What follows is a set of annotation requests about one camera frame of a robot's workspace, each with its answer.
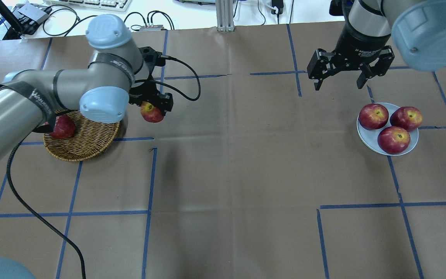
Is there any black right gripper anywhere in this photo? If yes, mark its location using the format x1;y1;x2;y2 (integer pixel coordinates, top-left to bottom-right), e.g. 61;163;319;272
307;29;395;91

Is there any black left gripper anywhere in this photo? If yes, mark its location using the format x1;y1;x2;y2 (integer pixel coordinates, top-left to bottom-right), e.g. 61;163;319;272
129;80;173;115

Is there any yellowish red apple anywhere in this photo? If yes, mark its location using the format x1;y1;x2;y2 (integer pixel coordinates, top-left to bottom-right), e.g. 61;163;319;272
140;101;164;123

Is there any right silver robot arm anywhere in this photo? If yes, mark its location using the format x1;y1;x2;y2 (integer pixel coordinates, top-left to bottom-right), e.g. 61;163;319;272
307;0;446;90

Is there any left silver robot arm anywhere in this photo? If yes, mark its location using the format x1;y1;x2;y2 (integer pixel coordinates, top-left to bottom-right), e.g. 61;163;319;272
0;14;173;159

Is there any red apple on plate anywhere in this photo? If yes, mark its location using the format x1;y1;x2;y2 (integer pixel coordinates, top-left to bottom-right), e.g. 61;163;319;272
389;106;423;132
358;103;389;130
377;126;411;154

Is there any light blue plate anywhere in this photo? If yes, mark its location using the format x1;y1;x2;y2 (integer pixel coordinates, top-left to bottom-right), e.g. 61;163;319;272
357;103;423;156

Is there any wicker basket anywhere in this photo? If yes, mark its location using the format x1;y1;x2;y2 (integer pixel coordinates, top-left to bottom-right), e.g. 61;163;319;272
43;110;121;162

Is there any red apple in basket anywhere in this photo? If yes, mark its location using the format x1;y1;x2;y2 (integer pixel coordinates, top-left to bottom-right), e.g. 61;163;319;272
47;114;77;139

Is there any white keyboard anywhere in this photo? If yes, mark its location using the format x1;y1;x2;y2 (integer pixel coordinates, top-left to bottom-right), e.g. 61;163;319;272
45;0;133;12

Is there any brown paper table cover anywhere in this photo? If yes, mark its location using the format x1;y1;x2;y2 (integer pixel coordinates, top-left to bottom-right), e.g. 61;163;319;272
11;22;446;279

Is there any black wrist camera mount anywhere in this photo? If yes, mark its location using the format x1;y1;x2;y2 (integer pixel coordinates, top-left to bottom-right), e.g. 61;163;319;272
138;46;166;76

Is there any aluminium frame post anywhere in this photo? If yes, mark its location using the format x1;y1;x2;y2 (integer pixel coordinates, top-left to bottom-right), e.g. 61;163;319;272
215;0;235;32

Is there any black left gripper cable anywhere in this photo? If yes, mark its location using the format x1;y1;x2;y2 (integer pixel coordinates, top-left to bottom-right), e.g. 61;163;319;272
6;54;202;279

